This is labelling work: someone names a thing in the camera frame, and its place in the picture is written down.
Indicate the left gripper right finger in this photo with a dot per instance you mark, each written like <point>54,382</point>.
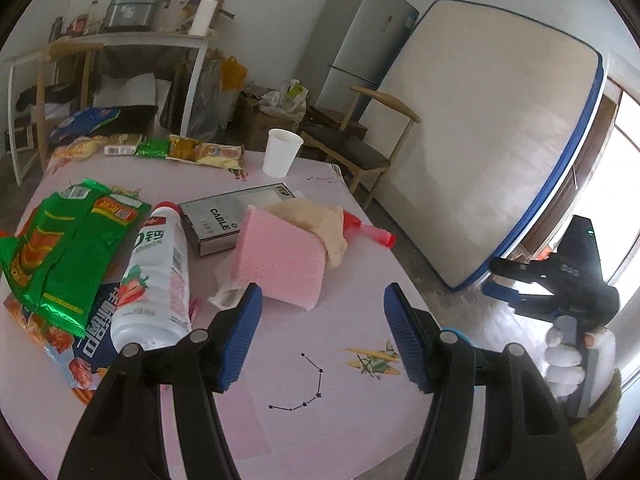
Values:
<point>525,434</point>

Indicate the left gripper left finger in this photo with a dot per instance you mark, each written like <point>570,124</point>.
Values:
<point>120,435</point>

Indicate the pink orange snack bag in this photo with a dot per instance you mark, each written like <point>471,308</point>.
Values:
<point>84,361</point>

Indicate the white yogurt drink bottle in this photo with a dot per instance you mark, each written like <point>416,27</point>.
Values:
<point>153,307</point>

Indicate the green snack bag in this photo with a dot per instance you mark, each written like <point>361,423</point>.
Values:
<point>57,263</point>

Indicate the red plastic wrapper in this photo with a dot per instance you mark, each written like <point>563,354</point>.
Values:
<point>353,226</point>

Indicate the grey cable box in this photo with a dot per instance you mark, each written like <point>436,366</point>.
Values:
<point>212,224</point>

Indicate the pink sponge cloth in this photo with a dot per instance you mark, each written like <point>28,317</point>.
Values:
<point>285,261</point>

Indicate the beige paper bag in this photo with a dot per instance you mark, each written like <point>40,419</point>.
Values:
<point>325,222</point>

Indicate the white gloved right hand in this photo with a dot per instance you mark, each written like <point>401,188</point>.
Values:
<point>565,372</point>

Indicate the white mattress blue edge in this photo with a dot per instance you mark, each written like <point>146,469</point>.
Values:
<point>504,103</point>

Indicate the wooden chair black seat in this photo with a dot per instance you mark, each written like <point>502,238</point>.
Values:
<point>359,158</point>

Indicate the row of snack packets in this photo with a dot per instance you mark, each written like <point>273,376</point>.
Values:
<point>173,147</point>

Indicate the blue snack bag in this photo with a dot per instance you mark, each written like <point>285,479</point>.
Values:
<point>82,123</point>

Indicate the white paper cup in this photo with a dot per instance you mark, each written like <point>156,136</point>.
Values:
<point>281,150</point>

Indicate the grey refrigerator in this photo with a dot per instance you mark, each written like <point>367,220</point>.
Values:
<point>353,43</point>

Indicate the cardboard box on floor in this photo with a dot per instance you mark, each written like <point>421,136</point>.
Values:
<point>255,125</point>

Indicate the yellow plastic bag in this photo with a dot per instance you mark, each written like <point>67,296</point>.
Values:
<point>233,74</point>

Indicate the white paper towel roll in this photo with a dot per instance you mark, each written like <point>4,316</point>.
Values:
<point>203,17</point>

